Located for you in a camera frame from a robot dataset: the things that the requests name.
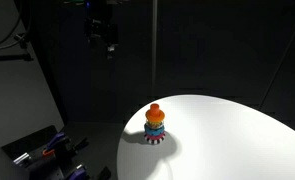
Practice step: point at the silver metal bar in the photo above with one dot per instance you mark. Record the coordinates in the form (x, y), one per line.
(21, 157)

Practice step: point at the orange rod with striped base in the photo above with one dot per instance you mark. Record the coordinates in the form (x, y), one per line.
(154, 141)

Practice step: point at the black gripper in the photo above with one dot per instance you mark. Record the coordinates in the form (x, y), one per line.
(100, 30)

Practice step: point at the grey vertical pole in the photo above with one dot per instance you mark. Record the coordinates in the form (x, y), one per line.
(154, 46)

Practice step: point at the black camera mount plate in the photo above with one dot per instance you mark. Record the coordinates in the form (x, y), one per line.
(37, 146)

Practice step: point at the purple spring clamp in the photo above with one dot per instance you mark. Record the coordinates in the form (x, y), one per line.
(55, 140)
(78, 173)

